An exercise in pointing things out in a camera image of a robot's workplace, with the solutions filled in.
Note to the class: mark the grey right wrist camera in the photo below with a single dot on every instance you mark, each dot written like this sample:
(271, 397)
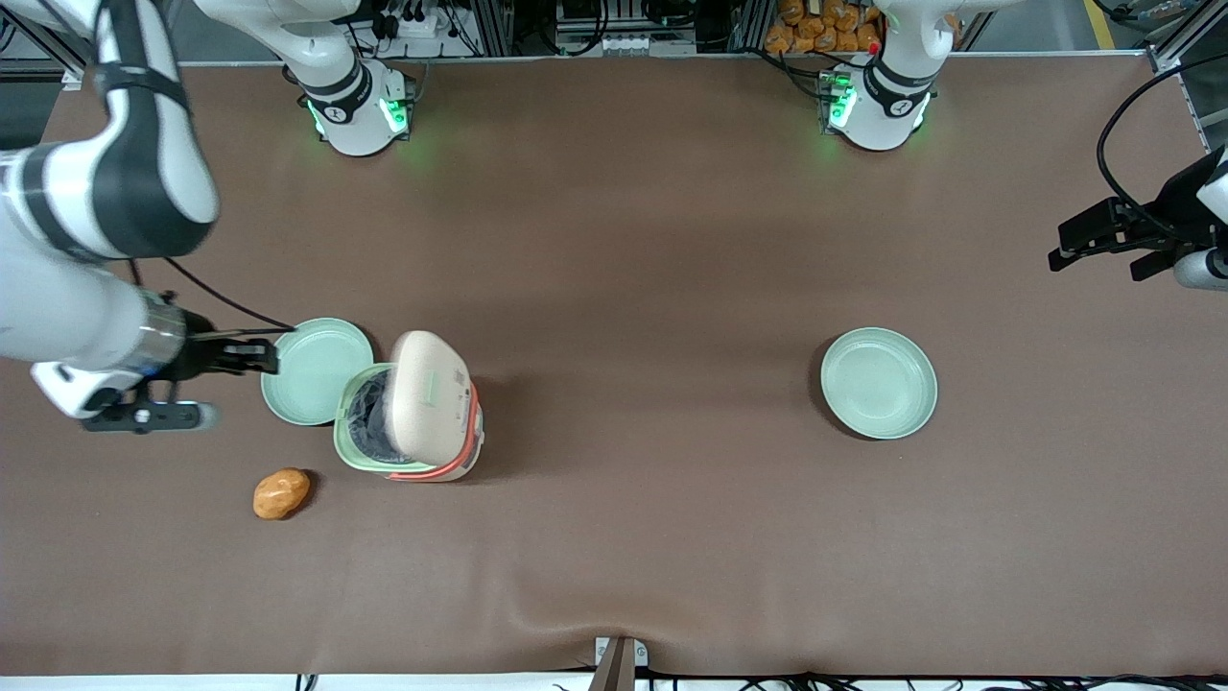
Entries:
(144, 416)

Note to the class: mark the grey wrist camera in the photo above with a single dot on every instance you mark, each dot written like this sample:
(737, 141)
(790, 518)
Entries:
(1204, 269)
(144, 416)

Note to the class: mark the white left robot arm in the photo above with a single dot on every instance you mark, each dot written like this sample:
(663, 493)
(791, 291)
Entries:
(887, 120)

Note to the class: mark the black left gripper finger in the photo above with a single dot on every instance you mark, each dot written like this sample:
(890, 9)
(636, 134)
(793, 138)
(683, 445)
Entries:
(1103, 226)
(1154, 265)

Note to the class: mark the cream rice cooker orange trim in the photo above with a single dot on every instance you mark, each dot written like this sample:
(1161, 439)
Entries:
(432, 403)

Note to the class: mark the white power strip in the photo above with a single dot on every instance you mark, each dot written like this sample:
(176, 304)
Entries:
(413, 21)

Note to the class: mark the pale green plate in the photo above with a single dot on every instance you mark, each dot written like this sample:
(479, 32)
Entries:
(307, 369)
(879, 384)

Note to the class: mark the metal table clamp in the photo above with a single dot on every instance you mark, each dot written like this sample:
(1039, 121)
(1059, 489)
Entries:
(619, 662)

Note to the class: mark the orange-brown potato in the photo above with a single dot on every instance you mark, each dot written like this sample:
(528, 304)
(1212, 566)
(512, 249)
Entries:
(281, 493)

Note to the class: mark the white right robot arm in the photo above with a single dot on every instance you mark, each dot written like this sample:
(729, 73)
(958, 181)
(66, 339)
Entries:
(144, 173)

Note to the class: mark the aluminium frame post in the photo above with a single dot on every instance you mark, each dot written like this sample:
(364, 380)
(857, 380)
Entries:
(1185, 38)
(48, 43)

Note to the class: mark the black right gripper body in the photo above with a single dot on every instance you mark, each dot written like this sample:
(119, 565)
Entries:
(200, 353)

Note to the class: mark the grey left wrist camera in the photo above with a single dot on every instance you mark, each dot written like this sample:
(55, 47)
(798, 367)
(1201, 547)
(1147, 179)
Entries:
(1204, 269)

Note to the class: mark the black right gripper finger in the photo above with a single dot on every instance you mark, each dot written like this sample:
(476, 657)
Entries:
(259, 342)
(257, 364)

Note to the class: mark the brown table cloth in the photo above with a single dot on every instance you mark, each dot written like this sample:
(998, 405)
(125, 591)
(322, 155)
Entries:
(652, 240)

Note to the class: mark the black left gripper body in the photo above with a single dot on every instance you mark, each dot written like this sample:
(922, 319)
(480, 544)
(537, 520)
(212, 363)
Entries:
(1171, 204)

